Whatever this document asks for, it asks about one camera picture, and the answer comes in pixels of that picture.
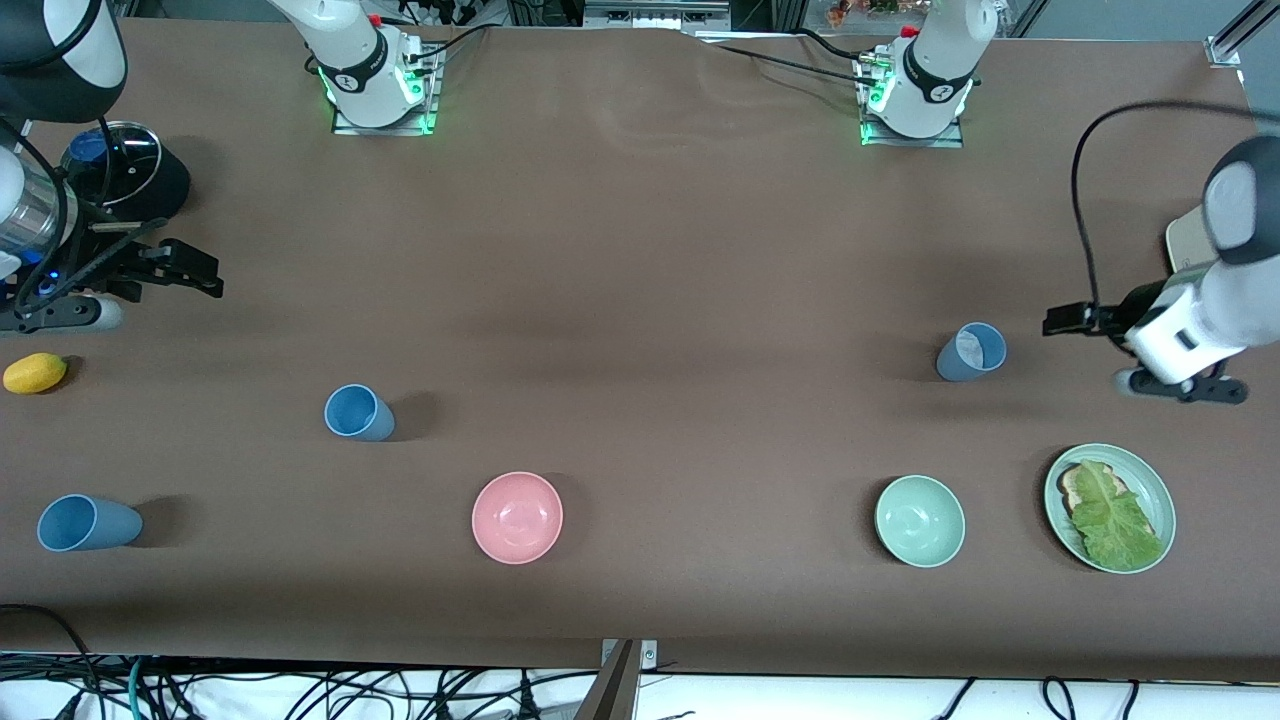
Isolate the blue plastic cup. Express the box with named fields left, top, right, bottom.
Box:
left=324, top=384, right=396, bottom=443
left=936, top=322, right=1008, bottom=383
left=37, top=494, right=144, bottom=553

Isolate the glass lid blue knob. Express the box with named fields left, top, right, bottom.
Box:
left=62, top=121, right=163, bottom=209

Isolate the yellow lemon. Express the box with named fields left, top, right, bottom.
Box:
left=3, top=353, right=69, bottom=395

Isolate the mint green plate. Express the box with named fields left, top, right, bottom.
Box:
left=1044, top=443, right=1177, bottom=575

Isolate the toasted bread slice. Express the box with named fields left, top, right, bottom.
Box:
left=1057, top=462, right=1153, bottom=541

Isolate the green lettuce leaf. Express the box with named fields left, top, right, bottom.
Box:
left=1070, top=460, right=1167, bottom=570

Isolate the mint green bowl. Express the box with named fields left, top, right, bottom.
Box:
left=875, top=474, right=967, bottom=569

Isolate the aluminium profile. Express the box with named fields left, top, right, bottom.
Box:
left=1205, top=0, right=1280, bottom=68

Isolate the pink bowl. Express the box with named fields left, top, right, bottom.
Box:
left=471, top=471, right=565, bottom=566

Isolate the dark metal strut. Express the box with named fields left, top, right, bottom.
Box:
left=570, top=640, right=641, bottom=720

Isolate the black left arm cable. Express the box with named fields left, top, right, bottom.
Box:
left=1071, top=99, right=1280, bottom=313

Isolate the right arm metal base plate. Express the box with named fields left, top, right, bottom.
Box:
left=332, top=45, right=442, bottom=137

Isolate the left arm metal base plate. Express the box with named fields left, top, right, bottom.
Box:
left=858, top=55, right=965, bottom=150

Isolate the black table cable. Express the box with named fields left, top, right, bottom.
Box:
left=403, top=25, right=493, bottom=61
left=700, top=40, right=873, bottom=81
left=798, top=28, right=883, bottom=61

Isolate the aluminium frame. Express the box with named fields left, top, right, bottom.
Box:
left=583, top=0, right=733, bottom=31

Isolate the grey metal bracket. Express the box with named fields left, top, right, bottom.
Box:
left=600, top=638, right=659, bottom=671

